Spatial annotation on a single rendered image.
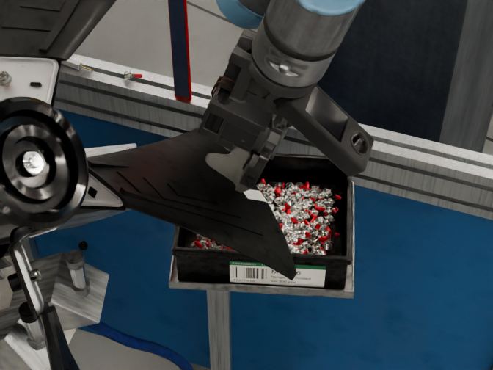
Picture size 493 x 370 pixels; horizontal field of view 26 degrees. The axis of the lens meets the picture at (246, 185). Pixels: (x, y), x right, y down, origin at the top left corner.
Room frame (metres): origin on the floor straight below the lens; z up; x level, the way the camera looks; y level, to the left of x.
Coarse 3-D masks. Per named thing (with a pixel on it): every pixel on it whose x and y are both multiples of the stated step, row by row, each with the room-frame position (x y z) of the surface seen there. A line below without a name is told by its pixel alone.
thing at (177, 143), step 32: (96, 160) 0.72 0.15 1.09; (128, 160) 0.74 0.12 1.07; (160, 160) 0.76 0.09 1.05; (192, 160) 0.78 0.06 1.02; (128, 192) 0.66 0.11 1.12; (160, 192) 0.69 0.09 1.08; (192, 192) 0.71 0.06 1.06; (224, 192) 0.74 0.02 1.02; (192, 224) 0.65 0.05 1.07; (224, 224) 0.68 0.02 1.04; (256, 224) 0.71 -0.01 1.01; (256, 256) 0.65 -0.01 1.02; (288, 256) 0.68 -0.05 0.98
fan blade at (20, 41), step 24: (0, 0) 0.80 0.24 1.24; (24, 0) 0.80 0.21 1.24; (48, 0) 0.80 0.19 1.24; (72, 0) 0.81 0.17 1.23; (96, 0) 0.81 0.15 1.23; (0, 24) 0.77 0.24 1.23; (24, 24) 0.77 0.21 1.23; (48, 24) 0.77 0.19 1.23; (72, 24) 0.78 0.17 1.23; (96, 24) 0.78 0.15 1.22; (0, 48) 0.75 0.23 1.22; (24, 48) 0.75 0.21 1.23; (48, 48) 0.74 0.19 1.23; (72, 48) 0.75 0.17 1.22
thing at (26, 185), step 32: (0, 128) 0.62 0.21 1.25; (32, 128) 0.63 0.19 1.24; (64, 128) 0.65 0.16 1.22; (0, 160) 0.59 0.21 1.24; (64, 160) 0.62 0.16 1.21; (0, 192) 0.56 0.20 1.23; (32, 192) 0.58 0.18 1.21; (64, 192) 0.60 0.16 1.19; (0, 224) 0.55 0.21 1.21; (32, 224) 0.55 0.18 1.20; (0, 256) 0.59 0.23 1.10
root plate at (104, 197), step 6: (90, 174) 0.69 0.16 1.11; (90, 180) 0.68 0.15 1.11; (96, 180) 0.68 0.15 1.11; (96, 186) 0.67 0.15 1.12; (102, 186) 0.67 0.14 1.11; (102, 192) 0.66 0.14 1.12; (108, 192) 0.66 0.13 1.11; (84, 198) 0.63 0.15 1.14; (90, 198) 0.64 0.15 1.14; (96, 198) 0.64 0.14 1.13; (102, 198) 0.64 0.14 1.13; (108, 198) 0.65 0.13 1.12; (114, 198) 0.65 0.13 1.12; (84, 204) 0.62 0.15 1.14; (90, 204) 0.63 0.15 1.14; (96, 204) 0.63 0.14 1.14; (102, 204) 0.63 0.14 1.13; (108, 204) 0.63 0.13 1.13; (114, 204) 0.64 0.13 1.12; (120, 204) 0.64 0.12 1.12
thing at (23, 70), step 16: (0, 64) 0.73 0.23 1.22; (16, 64) 0.73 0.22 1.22; (32, 64) 0.73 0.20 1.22; (48, 64) 0.73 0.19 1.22; (16, 80) 0.71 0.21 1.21; (32, 80) 0.71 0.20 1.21; (48, 80) 0.71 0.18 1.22; (0, 96) 0.70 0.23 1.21; (16, 96) 0.70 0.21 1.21; (32, 96) 0.70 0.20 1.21; (48, 96) 0.69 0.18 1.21
